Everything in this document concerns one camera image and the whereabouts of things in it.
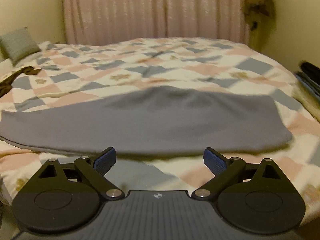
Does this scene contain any grey-blue garment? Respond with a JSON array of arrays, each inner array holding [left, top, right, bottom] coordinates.
[[1, 86, 292, 156]]

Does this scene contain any pink grey checkered quilt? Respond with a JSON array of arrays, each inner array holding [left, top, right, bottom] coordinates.
[[1, 38, 319, 223]]

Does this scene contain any dark brown garment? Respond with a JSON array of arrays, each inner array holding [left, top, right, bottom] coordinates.
[[0, 66, 41, 98]]

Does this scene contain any grey knitted cushion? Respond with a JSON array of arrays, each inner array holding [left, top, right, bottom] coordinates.
[[1, 27, 41, 66]]

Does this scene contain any pink curtain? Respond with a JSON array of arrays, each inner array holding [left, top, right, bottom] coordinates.
[[63, 0, 249, 46]]

